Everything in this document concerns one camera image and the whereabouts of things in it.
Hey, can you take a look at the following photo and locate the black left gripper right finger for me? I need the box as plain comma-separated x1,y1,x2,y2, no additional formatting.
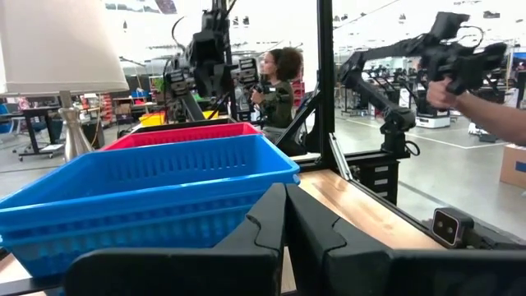
286,183,526,296

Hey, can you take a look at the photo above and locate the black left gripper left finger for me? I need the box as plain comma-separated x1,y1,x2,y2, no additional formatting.
65,183,288,296

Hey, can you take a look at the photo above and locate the black plastic basket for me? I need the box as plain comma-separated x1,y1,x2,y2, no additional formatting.
130,117,236,135

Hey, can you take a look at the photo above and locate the red plastic basket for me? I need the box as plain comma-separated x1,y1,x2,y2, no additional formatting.
100,121,263,151

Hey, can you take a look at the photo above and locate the blue plastic basket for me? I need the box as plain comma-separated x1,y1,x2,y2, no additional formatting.
7,229,248,281
0,133,302,232
0,192,269,252

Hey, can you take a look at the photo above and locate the person's forearm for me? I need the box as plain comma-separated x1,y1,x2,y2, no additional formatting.
451,91,526,147

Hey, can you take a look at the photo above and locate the person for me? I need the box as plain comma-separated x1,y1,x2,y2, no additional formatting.
249,45,306,143

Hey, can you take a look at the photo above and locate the yellow bin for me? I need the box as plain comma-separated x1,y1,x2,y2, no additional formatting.
138,109,219,128

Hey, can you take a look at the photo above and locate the black drawer cabinet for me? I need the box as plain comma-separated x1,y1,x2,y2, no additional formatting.
356,159,401,206

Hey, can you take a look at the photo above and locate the table lamp with white shade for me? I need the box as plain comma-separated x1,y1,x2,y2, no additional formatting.
0,0,131,163

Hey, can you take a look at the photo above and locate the dark side table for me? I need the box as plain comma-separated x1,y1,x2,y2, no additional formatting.
12,104,63,162

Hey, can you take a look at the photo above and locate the person's hand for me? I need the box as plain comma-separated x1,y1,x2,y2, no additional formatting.
425,76,459,110

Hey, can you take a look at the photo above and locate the large cardboard box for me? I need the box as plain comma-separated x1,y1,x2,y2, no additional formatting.
498,143,526,191

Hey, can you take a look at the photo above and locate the silver metal bracket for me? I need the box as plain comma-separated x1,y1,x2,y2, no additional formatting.
327,132,353,182

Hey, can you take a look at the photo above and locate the black aluminium frame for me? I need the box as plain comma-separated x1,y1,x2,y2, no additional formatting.
274,0,526,252

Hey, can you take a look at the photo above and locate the grey depth camera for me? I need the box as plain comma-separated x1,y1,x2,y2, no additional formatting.
430,206,476,249

